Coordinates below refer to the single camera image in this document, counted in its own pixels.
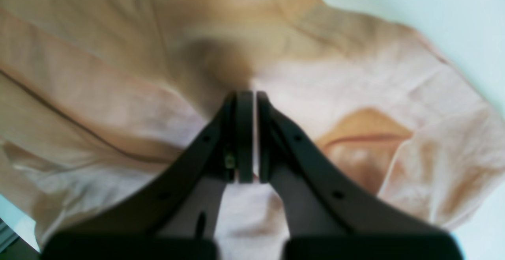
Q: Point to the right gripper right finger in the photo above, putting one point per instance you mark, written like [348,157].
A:
[329,216]

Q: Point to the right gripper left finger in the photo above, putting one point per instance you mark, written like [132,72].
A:
[173,217]

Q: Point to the peach pink T-shirt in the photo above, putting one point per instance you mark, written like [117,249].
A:
[100,96]

